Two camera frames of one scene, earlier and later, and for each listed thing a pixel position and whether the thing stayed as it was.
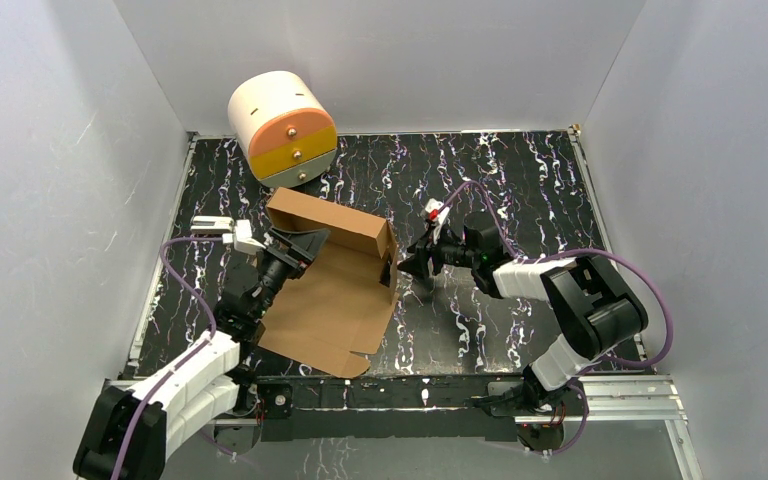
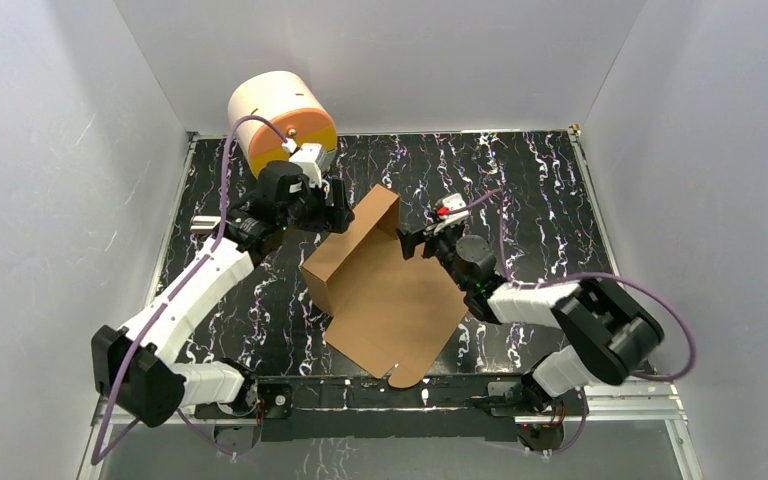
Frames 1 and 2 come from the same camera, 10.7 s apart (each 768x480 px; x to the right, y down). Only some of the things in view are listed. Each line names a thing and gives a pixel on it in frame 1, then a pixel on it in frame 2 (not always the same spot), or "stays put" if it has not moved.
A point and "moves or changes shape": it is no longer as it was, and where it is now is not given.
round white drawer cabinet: (281, 125) stays put
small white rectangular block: (212, 225) stays put
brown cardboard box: (339, 304) moves or changes shape
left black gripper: (287, 251) → (325, 207)
